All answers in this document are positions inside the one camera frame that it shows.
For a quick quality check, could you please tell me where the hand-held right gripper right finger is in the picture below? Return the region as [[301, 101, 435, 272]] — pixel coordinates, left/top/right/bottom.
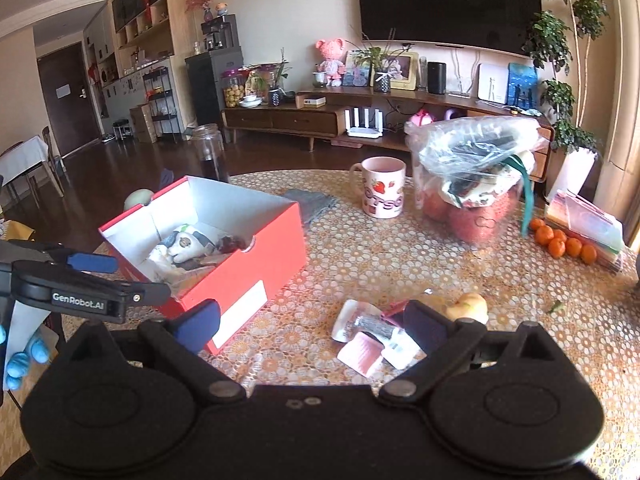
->
[[379, 300, 556, 407]]

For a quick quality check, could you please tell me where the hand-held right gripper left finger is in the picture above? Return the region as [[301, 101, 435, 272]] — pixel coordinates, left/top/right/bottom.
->
[[65, 298, 247, 407]]

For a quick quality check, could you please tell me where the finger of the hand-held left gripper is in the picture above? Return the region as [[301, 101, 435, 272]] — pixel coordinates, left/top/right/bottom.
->
[[0, 241, 119, 275], [125, 282, 173, 307]]

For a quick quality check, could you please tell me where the small white packet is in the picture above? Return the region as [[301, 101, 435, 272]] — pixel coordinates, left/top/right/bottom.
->
[[382, 327, 427, 369]]

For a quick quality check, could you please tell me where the silver foil packet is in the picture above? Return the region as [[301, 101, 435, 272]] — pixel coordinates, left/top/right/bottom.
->
[[332, 299, 397, 344]]

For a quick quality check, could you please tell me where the white green wipes packet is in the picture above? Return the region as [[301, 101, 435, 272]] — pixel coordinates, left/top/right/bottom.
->
[[162, 223, 217, 264]]

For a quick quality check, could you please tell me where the small pink packet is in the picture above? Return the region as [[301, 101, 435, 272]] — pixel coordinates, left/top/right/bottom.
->
[[337, 332, 387, 379]]

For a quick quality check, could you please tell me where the red cardboard shoe box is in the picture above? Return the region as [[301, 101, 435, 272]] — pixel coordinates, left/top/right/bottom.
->
[[98, 175, 308, 356]]

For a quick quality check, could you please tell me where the lace-patterned desktop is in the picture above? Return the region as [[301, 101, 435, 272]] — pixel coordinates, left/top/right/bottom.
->
[[0, 169, 640, 480]]

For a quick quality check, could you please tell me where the person's left hand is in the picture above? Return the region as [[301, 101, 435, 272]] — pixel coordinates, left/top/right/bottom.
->
[[0, 324, 51, 392]]

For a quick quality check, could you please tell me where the yellow pear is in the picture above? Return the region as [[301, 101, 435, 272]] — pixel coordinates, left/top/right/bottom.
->
[[444, 292, 489, 324]]

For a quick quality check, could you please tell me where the dining table with white cloth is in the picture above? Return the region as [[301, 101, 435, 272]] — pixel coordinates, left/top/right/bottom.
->
[[0, 134, 51, 197]]

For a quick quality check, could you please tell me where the pink strawberry mug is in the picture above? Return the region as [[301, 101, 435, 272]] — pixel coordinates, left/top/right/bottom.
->
[[349, 156, 407, 219]]

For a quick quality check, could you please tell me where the brown cardboard box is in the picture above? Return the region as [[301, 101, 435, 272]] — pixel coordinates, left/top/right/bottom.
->
[[129, 103, 159, 144]]

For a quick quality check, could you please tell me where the plastic bag with red basket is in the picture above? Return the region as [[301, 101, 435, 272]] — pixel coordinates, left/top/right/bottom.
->
[[404, 115, 542, 247]]

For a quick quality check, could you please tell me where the empty glass jar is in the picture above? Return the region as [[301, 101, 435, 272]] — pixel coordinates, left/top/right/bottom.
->
[[191, 123, 229, 182]]

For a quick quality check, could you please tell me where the pile of small oranges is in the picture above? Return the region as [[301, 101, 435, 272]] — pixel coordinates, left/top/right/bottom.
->
[[529, 217, 599, 266]]

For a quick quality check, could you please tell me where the brown door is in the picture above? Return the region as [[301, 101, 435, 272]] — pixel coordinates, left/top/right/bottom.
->
[[37, 42, 104, 159]]

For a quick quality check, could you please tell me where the grey cloth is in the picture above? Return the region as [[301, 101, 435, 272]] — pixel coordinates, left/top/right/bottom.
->
[[282, 188, 339, 224]]

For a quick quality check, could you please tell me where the stack of books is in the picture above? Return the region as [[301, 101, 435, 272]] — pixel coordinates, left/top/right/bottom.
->
[[544, 189, 627, 273]]

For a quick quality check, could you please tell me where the white router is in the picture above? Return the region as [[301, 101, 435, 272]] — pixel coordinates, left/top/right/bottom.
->
[[344, 107, 387, 139]]

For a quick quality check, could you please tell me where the black cabinet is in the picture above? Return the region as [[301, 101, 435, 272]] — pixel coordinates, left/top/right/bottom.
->
[[184, 47, 245, 129]]

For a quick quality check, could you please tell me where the wooden television cabinet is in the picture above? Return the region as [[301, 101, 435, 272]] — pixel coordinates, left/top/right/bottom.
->
[[221, 87, 557, 182]]

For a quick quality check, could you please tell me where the jar of yellow fruit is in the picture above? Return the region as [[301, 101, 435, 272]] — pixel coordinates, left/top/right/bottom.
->
[[221, 68, 250, 110]]

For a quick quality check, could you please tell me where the small plant in dark vase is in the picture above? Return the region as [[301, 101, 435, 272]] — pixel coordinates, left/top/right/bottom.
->
[[252, 49, 292, 107]]

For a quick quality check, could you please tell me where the black speaker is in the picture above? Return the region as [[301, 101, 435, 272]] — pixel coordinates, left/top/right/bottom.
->
[[427, 61, 447, 95]]

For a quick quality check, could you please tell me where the grass plant in striped vase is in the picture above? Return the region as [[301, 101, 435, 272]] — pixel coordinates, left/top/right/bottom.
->
[[349, 29, 412, 94]]

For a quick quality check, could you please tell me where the white flat device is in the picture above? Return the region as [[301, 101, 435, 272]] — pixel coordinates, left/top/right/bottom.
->
[[477, 63, 510, 103]]

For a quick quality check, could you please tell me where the black coffee machine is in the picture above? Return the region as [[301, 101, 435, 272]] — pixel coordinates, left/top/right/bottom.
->
[[201, 13, 238, 52]]

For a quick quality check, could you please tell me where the pink doll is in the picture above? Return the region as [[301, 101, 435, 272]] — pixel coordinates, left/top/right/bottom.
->
[[315, 37, 347, 87]]

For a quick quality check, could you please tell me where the vase with red flowers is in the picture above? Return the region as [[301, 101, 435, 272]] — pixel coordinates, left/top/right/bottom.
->
[[185, 0, 216, 24]]

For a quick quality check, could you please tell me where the tall green potted tree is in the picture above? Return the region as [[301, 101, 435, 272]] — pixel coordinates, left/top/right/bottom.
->
[[524, 0, 610, 202]]

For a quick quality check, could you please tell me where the standing air conditioner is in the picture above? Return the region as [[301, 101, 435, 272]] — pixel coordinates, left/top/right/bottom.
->
[[594, 0, 640, 207]]

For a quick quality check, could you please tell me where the black wire rack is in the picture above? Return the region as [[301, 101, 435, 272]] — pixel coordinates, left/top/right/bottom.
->
[[142, 66, 181, 142]]

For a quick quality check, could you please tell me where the yellow photo frame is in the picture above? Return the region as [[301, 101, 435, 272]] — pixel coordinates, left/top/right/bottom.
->
[[384, 52, 420, 91]]

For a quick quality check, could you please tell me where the wooden wall shelving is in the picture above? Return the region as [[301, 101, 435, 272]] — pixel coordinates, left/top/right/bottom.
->
[[82, 0, 177, 121]]

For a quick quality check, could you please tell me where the black wall television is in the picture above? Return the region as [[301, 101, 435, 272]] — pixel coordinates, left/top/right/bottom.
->
[[354, 0, 544, 57]]

